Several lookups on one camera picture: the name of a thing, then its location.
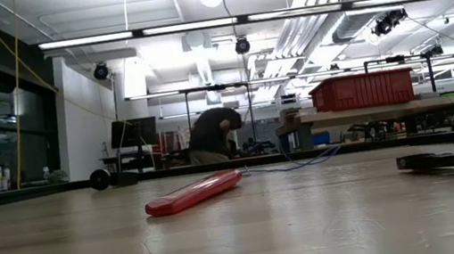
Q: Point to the black ceiling spotlight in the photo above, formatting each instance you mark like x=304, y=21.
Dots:
x=242, y=46
x=389, y=21
x=100, y=72

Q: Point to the long ceiling light bar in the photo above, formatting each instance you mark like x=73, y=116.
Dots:
x=85, y=41

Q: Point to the person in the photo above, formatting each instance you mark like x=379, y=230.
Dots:
x=210, y=134

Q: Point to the red plastic bin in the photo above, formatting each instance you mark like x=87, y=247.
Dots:
x=361, y=91

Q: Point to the black computer monitor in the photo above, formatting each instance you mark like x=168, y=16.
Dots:
x=133, y=133

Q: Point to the blue crate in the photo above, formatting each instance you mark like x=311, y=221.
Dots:
x=321, y=138

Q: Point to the wooden wheeled workbench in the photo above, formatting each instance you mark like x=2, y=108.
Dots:
x=387, y=111

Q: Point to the red utility knife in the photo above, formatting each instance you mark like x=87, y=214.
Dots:
x=192, y=194

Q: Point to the black screw clamp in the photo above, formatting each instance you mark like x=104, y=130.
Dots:
x=100, y=180

